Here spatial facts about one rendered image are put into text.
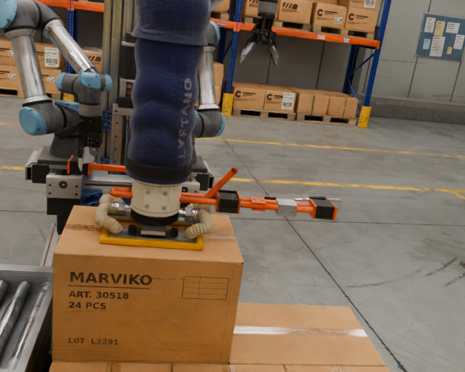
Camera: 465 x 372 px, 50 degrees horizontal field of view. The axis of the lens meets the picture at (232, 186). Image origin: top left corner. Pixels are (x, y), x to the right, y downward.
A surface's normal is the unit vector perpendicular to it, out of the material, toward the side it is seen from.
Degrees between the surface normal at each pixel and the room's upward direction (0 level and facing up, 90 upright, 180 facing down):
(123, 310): 90
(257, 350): 0
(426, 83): 90
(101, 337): 90
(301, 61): 90
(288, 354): 0
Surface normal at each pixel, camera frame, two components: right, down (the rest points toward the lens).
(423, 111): 0.22, 0.34
